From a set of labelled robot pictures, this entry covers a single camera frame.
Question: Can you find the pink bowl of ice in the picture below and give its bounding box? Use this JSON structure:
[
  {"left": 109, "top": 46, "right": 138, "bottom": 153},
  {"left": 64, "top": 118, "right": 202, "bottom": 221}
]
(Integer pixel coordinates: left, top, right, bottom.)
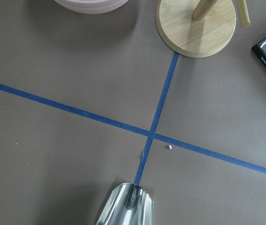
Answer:
[{"left": 55, "top": 0, "right": 128, "bottom": 15}]

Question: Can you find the metal ice scoop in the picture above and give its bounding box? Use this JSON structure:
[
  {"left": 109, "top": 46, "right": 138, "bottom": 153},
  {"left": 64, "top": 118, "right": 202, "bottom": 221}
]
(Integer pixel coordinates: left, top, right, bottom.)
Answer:
[{"left": 96, "top": 182, "right": 154, "bottom": 225}]

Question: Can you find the wooden cup stand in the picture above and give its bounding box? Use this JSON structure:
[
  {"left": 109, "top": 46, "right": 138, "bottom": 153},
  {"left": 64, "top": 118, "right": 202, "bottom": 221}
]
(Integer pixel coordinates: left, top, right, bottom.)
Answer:
[{"left": 155, "top": 0, "right": 251, "bottom": 58}]

